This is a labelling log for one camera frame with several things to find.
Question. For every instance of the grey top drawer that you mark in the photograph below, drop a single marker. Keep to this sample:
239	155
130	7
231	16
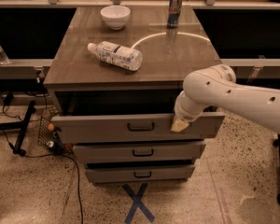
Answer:
133	128

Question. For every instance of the blue silver drink can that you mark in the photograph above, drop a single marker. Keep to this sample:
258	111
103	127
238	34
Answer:
173	13

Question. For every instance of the white ceramic bowl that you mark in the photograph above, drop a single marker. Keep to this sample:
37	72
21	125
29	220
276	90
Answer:
116	16

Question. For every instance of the clear plastic water bottle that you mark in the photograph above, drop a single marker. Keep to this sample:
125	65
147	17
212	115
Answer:
118	55

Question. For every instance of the black stand leg left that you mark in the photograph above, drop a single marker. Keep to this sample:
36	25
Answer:
21	126

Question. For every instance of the blue tape cross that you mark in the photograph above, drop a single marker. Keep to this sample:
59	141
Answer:
137	203

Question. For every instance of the grey middle drawer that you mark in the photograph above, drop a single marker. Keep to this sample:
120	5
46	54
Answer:
139	151

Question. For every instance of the grey drawer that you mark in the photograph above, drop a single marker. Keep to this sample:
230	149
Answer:
139	174
133	128
139	151

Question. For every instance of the wire basket with items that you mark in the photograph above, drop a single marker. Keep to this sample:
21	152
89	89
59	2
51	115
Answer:
51	140

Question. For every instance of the grey bottom drawer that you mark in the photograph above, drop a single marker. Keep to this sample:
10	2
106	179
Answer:
139	174

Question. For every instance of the orange ball in basket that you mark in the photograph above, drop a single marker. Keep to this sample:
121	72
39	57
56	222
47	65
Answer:
51	127

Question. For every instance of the grey drawer cabinet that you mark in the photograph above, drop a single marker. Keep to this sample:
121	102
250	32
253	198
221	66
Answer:
81	85

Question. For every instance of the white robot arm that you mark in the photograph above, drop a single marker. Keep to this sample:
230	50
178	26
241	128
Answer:
216	86

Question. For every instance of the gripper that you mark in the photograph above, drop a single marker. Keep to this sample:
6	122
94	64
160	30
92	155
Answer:
184	113

